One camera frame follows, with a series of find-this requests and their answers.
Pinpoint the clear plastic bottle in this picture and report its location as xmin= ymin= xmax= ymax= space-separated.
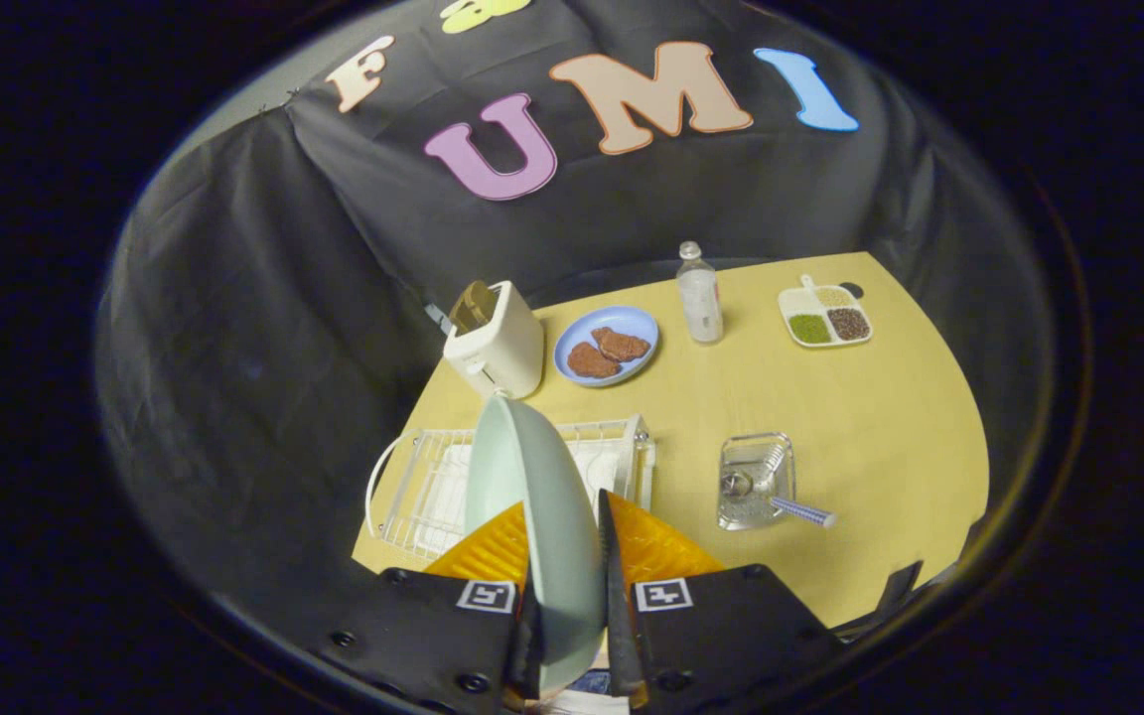
xmin=676 ymin=240 xmax=725 ymax=346

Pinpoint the pale green plate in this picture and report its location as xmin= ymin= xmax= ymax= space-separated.
xmin=464 ymin=393 xmax=609 ymax=696

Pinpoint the white divided tray with grains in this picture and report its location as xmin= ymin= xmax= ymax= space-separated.
xmin=778 ymin=274 xmax=874 ymax=350

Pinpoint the brown meat patty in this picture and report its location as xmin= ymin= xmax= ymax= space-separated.
xmin=567 ymin=342 xmax=623 ymax=380
xmin=591 ymin=327 xmax=652 ymax=363

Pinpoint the cream toaster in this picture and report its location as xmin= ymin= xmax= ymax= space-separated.
xmin=424 ymin=280 xmax=546 ymax=401

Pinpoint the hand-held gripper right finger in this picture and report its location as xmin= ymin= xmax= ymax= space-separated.
xmin=597 ymin=490 xmax=846 ymax=715

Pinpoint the clear plastic basket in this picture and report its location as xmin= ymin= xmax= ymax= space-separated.
xmin=716 ymin=431 xmax=797 ymax=532

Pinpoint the black backdrop cloth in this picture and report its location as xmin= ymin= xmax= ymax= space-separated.
xmin=93 ymin=0 xmax=1055 ymax=637

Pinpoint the white wire dish rack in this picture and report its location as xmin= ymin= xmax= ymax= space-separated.
xmin=365 ymin=414 xmax=656 ymax=567

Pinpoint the blue plate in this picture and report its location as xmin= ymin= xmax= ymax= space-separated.
xmin=553 ymin=305 xmax=660 ymax=388

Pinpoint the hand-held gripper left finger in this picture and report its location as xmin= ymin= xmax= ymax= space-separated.
xmin=310 ymin=501 xmax=545 ymax=715

